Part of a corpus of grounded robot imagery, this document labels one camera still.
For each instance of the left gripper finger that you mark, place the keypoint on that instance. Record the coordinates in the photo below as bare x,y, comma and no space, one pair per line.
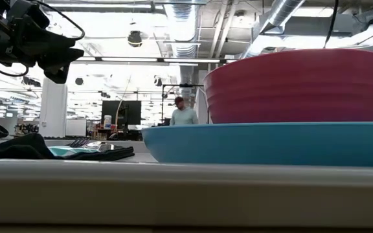
65,55
57,72

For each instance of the black cloth napkin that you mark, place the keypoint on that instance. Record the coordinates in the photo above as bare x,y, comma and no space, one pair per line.
18,147

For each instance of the blue plate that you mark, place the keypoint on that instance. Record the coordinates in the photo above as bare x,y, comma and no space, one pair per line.
270,145

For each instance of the red bowl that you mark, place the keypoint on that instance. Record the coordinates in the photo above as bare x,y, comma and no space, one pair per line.
296,87

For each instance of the white building pillar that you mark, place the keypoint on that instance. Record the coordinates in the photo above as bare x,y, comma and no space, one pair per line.
53,110

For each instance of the white box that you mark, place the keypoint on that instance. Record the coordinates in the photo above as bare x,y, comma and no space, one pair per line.
75,127

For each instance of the white wipes canister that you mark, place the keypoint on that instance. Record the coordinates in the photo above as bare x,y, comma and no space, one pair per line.
107,121

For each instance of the black ceiling device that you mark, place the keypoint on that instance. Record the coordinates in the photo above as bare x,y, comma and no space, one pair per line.
135,39

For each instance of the black computer monitor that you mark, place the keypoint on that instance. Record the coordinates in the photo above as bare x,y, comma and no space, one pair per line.
121,113

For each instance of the overhead light bar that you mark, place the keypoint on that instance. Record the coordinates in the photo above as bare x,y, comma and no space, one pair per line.
157,60

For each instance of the person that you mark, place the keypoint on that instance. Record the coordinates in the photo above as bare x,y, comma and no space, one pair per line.
184,116

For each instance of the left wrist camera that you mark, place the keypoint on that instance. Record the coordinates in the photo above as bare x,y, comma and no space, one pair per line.
28,14

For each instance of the black background rig frame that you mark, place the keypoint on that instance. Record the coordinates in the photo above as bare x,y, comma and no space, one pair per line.
183,85

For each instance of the slanted silver ventilation duct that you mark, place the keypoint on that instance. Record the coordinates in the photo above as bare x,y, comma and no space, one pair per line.
277,16

